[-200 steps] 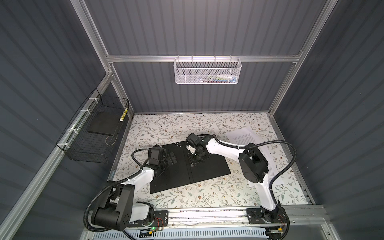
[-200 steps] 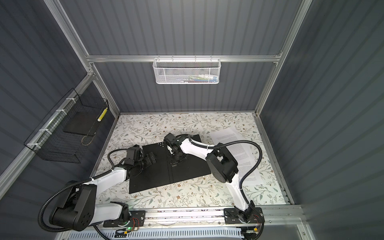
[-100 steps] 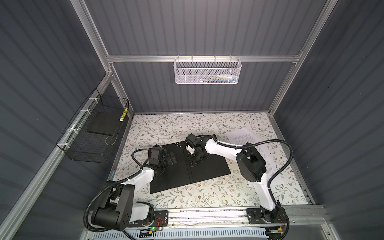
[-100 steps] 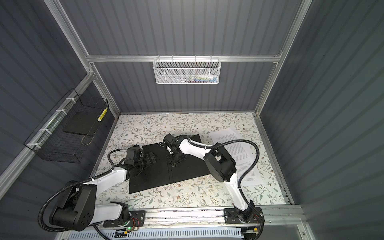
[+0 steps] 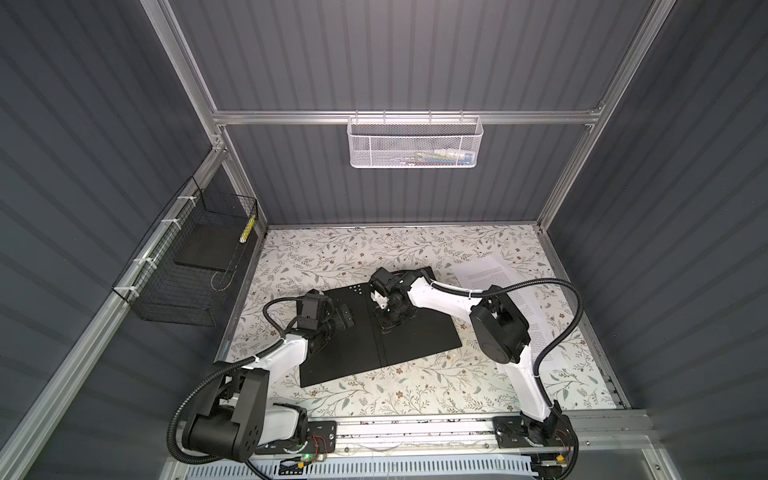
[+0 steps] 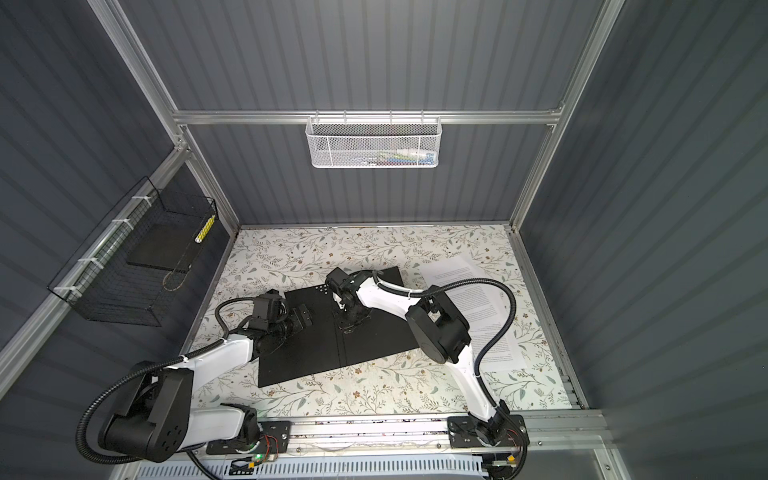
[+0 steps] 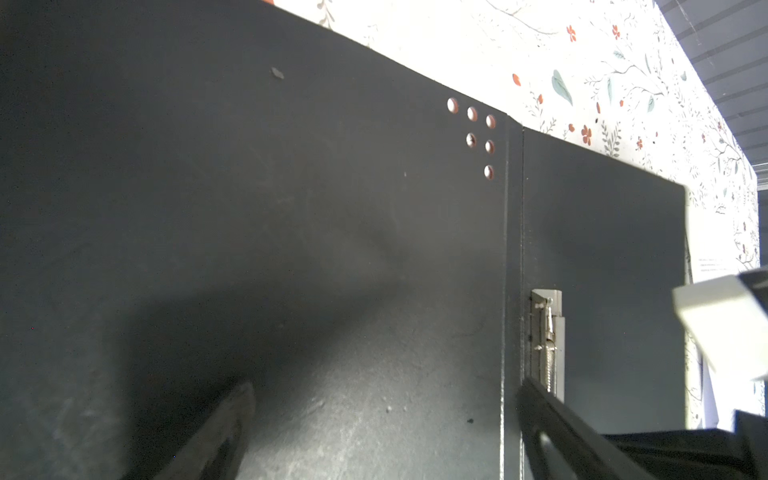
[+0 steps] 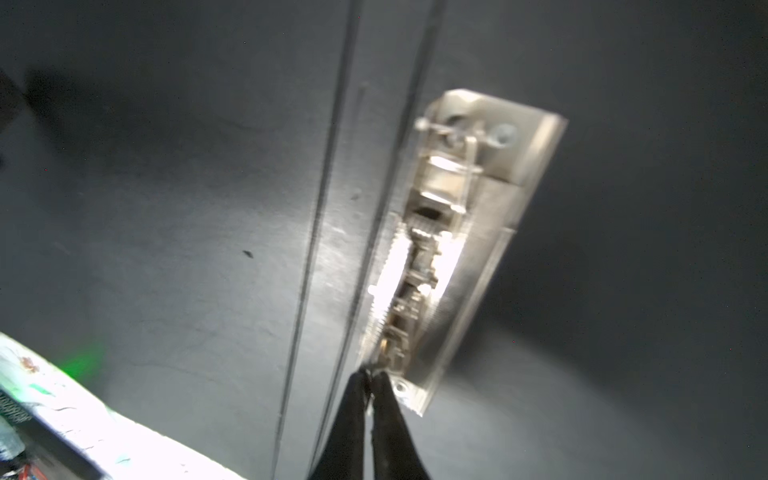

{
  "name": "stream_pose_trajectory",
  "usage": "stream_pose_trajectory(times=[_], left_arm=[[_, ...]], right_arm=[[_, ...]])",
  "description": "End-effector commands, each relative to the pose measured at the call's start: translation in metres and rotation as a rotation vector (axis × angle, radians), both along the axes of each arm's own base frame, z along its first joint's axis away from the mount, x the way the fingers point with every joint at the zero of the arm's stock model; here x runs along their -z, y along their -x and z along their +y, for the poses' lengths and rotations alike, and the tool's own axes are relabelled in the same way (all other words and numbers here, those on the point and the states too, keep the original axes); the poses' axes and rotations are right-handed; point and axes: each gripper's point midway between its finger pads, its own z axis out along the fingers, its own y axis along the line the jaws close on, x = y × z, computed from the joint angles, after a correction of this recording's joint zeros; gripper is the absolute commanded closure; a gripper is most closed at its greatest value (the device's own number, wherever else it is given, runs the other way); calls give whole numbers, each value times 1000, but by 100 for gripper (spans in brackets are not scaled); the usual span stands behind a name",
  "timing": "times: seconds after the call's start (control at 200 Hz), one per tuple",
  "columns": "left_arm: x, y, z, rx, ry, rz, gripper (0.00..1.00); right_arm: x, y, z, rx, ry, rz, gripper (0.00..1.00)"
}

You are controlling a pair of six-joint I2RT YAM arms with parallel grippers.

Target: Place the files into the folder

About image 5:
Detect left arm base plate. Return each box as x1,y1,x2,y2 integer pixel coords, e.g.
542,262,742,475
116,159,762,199
254,421,338,456

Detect black wire mesh basket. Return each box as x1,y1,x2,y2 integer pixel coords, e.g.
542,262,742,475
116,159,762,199
113,178,259,327

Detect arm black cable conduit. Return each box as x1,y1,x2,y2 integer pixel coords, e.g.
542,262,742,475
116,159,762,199
431,277,584,397
166,296,301,466

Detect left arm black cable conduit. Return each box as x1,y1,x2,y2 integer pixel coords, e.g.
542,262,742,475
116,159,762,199
166,296,301,466

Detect orange folder black inside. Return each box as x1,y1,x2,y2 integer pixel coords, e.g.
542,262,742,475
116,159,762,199
299,283,462,388

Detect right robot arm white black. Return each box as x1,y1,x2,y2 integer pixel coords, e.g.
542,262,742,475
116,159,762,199
369,267,566,445

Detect black pad in basket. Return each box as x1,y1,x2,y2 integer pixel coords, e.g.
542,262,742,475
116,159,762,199
174,224,241,272

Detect pens in white basket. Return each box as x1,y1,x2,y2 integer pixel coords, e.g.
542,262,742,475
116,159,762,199
400,149,476,166

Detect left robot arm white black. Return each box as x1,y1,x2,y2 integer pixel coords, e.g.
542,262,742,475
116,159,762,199
166,290,354,465

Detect white vented cover strip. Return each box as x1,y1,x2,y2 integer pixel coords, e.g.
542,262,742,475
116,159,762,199
186,454,539,479

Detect yellow marker pen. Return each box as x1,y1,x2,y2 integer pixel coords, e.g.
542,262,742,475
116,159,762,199
238,215,256,244

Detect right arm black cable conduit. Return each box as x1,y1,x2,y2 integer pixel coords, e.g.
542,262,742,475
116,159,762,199
431,277,584,397

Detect white wire mesh basket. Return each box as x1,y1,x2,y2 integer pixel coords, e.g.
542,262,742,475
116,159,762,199
346,115,484,169

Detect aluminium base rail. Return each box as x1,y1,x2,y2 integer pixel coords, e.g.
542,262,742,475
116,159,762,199
308,410,659,458

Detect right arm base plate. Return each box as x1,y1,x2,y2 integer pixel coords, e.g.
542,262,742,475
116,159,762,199
492,413,575,451

